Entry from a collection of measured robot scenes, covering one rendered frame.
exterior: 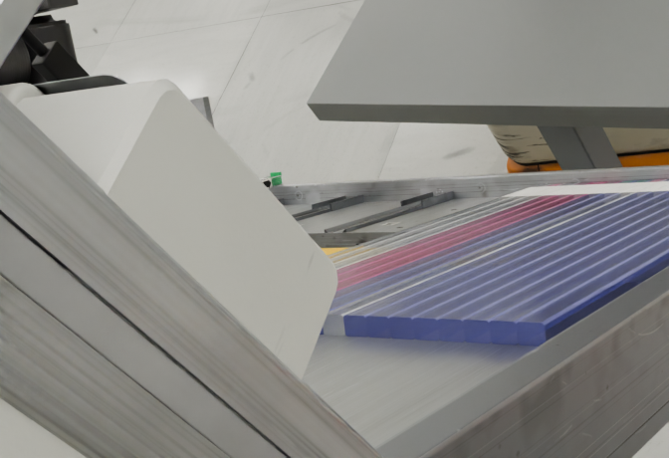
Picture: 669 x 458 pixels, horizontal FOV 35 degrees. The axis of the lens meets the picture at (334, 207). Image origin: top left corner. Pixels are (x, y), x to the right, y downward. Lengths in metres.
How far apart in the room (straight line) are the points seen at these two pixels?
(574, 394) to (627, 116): 0.85
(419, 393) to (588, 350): 0.07
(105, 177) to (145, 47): 3.04
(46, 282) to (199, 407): 0.04
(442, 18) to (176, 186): 1.33
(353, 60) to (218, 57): 1.43
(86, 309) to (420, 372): 0.31
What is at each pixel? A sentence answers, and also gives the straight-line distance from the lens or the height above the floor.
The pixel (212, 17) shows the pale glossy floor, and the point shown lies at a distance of 3.12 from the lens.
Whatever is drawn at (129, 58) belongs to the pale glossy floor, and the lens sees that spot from 3.24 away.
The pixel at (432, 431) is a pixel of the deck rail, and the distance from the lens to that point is 0.36.
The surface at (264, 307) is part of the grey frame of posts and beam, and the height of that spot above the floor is 1.33.
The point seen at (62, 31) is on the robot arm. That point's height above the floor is 1.07.
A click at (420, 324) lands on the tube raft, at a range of 0.53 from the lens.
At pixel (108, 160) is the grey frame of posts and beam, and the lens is 0.19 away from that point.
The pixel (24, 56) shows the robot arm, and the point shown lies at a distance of 0.96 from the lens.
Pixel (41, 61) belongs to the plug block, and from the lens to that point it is 0.77.
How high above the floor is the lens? 1.47
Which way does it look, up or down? 40 degrees down
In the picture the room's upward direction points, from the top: 40 degrees counter-clockwise
